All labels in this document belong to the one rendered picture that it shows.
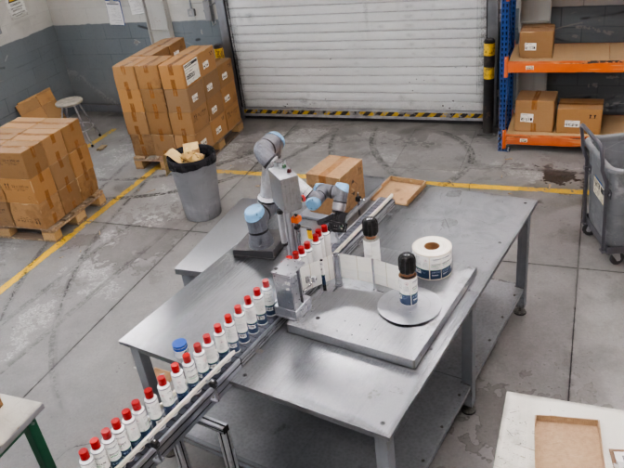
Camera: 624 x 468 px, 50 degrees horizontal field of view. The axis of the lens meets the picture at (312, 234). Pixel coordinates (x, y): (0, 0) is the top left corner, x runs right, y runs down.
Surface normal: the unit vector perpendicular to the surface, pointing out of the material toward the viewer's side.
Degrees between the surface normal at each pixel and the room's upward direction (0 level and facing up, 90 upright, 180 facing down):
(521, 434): 0
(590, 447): 0
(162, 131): 93
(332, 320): 0
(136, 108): 90
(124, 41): 90
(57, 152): 91
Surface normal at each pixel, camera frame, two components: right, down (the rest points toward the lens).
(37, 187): 0.92, 0.09
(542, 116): -0.40, 0.50
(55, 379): -0.11, -0.86
